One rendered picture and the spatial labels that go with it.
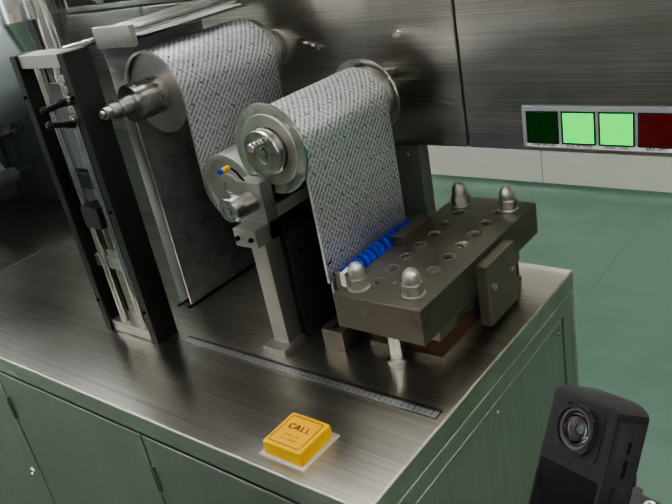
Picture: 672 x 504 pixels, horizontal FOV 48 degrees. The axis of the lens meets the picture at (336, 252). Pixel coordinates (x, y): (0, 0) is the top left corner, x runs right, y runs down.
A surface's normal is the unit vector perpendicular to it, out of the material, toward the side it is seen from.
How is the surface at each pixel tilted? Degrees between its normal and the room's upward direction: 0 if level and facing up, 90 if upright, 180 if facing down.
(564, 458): 58
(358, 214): 90
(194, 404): 0
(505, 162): 90
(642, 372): 0
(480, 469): 90
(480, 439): 90
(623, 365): 0
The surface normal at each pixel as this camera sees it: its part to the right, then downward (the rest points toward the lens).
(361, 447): -0.18, -0.89
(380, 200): 0.78, 0.13
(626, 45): -0.60, 0.44
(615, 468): 0.47, 0.12
